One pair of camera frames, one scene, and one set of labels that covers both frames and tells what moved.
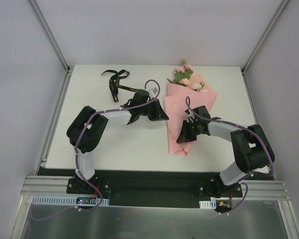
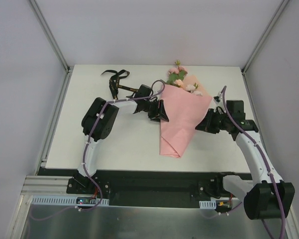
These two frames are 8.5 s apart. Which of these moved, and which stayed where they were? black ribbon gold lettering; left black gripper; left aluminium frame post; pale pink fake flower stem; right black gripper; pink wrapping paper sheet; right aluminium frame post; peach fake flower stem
Moved: peach fake flower stem; right black gripper; pink wrapping paper sheet; pale pink fake flower stem
Stayed: black ribbon gold lettering; left black gripper; left aluminium frame post; right aluminium frame post
